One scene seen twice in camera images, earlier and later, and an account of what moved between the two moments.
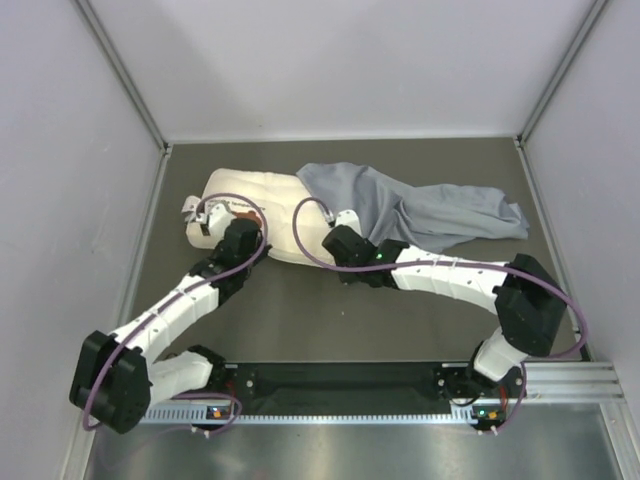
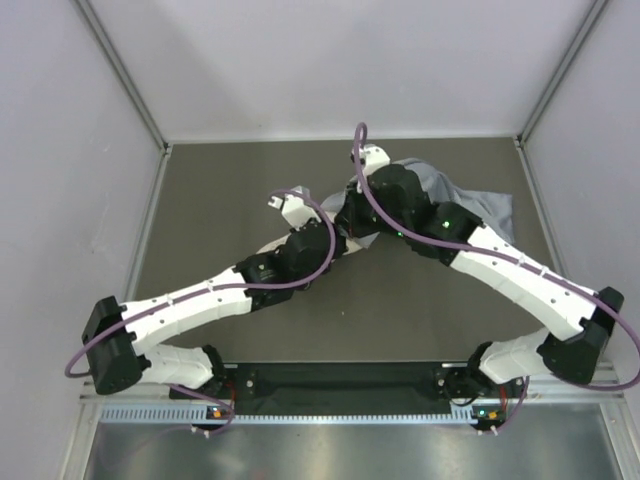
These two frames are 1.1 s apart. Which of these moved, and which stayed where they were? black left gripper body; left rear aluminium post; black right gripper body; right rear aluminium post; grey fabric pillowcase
Moved: grey fabric pillowcase; black right gripper body; black left gripper body
Stayed: right rear aluminium post; left rear aluminium post
